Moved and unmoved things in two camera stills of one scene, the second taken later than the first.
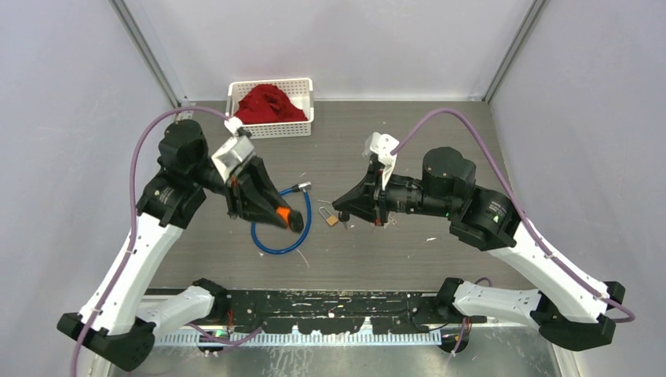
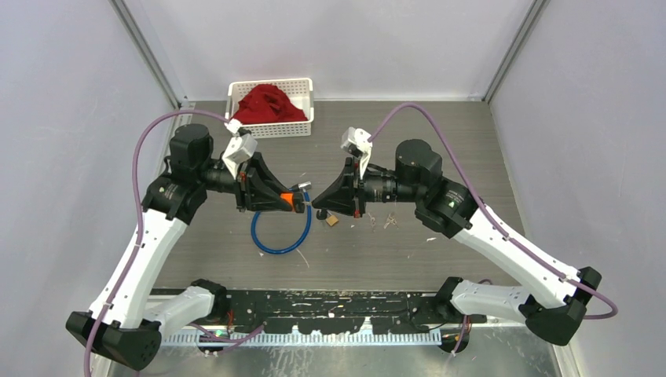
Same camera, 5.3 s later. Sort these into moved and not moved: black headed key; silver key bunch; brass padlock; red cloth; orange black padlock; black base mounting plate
Moved: orange black padlock; black headed key
Not moved: red cloth; black base mounting plate; silver key bunch; brass padlock
